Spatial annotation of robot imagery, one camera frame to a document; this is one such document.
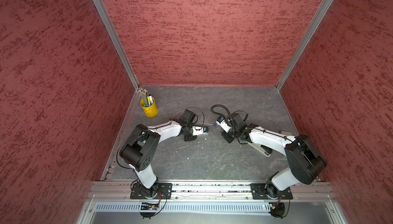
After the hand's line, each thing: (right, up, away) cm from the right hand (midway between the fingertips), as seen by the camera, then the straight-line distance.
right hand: (224, 135), depth 91 cm
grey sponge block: (+40, +1, +3) cm, 40 cm away
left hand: (-19, 0, +2) cm, 19 cm away
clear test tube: (-11, +6, +9) cm, 16 cm away
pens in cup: (-50, +22, +6) cm, 55 cm away
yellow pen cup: (-47, +14, +6) cm, 50 cm away
